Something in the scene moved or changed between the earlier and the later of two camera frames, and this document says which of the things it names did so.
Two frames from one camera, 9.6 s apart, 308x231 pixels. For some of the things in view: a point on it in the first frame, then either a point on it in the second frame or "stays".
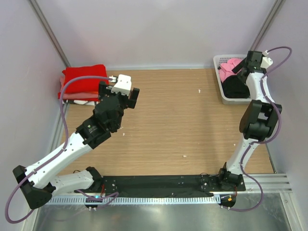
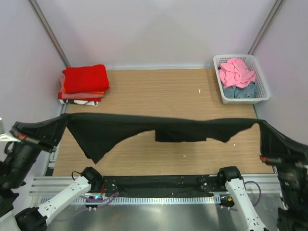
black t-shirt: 234,87 to 96,134
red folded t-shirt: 85,85 stays
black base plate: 163,184 stays
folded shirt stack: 82,89 stays
